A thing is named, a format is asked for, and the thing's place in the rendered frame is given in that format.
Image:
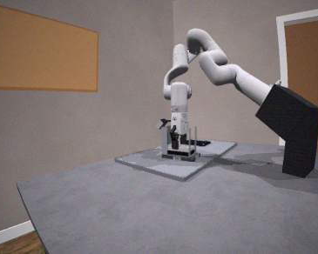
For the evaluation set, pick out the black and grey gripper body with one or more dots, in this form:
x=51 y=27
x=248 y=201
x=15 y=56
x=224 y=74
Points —
x=181 y=121

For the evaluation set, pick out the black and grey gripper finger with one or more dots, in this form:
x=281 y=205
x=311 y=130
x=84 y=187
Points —
x=175 y=142
x=183 y=139

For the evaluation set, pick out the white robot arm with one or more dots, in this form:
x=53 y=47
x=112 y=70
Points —
x=212 y=62

